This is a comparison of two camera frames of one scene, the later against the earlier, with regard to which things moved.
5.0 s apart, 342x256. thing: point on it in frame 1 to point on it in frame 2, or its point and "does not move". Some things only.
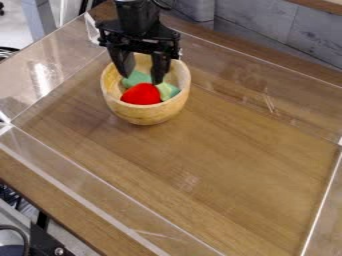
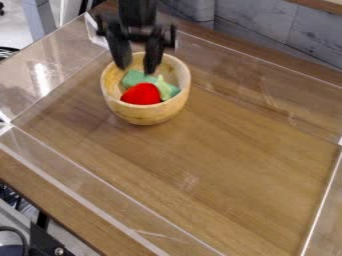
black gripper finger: [161, 60] to [154, 48]
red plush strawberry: [142, 93] does not move
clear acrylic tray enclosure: [238, 178] does not move
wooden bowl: [152, 113] does not move
